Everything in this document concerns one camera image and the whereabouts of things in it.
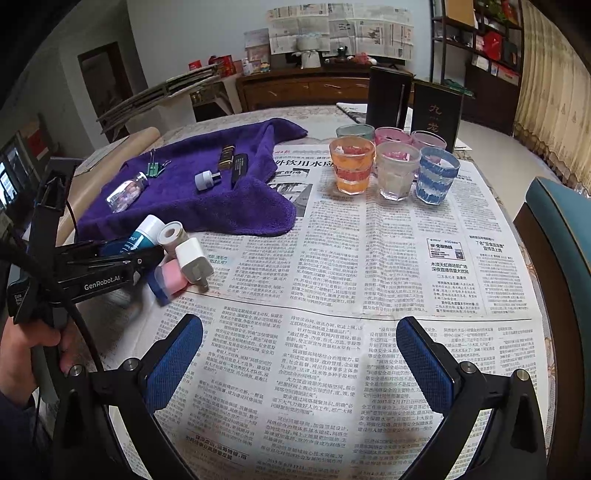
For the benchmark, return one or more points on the person's left hand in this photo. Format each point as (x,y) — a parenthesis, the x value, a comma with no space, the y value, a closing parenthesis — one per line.
(18,355)

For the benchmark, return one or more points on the white wrapped bouquet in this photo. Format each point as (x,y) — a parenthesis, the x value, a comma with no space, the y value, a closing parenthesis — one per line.
(308,50)

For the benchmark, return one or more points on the red gift boxes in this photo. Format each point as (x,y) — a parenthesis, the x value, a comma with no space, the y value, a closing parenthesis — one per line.
(221,65)

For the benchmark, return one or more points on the white charger plug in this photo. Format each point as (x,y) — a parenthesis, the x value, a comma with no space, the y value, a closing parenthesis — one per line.
(191,261)

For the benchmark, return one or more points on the dark wooden door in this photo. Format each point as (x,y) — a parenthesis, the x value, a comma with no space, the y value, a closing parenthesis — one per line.
(99,83)

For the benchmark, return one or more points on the newspaper covered television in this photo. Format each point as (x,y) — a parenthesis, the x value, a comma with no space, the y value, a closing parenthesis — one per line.
(341,32)

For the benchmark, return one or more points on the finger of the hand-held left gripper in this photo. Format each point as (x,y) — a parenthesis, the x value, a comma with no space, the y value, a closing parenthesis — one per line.
(81,249)
(134,264)

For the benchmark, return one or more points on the black box with gold print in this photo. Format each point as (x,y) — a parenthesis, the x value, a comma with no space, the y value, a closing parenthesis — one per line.
(436,115)

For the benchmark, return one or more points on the wall calendar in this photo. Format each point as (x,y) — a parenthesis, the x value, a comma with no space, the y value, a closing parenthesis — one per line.
(256,48)

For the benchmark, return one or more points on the person's left forearm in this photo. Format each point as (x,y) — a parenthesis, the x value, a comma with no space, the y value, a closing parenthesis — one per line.
(18,438)

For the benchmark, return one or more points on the clear small plastic bottle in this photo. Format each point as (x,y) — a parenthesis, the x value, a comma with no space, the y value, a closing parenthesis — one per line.
(125,193)

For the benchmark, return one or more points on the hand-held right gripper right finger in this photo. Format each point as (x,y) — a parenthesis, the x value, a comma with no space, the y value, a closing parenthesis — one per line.
(425,369)

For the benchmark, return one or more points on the blue and white bottle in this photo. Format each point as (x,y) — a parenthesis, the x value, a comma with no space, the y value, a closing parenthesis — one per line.
(143,230)

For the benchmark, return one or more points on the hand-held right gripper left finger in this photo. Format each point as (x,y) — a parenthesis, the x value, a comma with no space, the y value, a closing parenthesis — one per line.
(175,364)

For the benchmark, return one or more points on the grey folded table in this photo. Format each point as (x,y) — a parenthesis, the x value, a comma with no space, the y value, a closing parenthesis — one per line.
(157,97)

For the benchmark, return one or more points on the group of patterned glass cups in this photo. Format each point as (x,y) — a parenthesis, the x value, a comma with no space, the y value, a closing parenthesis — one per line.
(397,170)

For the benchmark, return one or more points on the small white grey-capped bottle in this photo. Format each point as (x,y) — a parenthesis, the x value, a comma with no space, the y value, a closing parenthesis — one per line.
(203,181)

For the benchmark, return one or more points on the wooden television cabinet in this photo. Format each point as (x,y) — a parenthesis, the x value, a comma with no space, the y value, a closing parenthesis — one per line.
(300,90)

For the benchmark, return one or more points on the beige patterned curtain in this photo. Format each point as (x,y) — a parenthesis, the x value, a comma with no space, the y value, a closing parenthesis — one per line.
(554,92)

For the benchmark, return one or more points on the newspaper spread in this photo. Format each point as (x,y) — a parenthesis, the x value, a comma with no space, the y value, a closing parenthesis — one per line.
(323,277)

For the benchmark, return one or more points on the black and gold lighter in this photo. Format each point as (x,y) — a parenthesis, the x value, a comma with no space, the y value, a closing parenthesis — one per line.
(226,159)

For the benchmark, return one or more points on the pink and blue makeup puff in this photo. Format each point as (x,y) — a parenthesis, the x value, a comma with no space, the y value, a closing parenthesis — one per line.
(171,279)

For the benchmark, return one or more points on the dark display shelf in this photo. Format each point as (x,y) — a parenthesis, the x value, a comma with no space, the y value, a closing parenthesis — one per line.
(489,69)

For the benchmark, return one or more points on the teal chair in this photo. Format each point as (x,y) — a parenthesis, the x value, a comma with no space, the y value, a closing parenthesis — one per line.
(558,277)

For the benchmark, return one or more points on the white tape roll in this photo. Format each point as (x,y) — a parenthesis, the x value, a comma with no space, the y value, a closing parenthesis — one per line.
(171,235)

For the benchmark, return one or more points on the green binder clip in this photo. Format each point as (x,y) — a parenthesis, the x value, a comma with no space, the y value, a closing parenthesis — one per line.
(154,170)

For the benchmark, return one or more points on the purple towel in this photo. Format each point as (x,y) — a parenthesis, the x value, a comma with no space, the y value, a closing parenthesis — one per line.
(207,207)

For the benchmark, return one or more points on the folded newspaper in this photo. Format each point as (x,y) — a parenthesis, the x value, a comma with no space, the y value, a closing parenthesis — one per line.
(353,109)

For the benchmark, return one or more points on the plain black tall box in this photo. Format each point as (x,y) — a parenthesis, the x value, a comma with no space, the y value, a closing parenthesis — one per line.
(388,101)

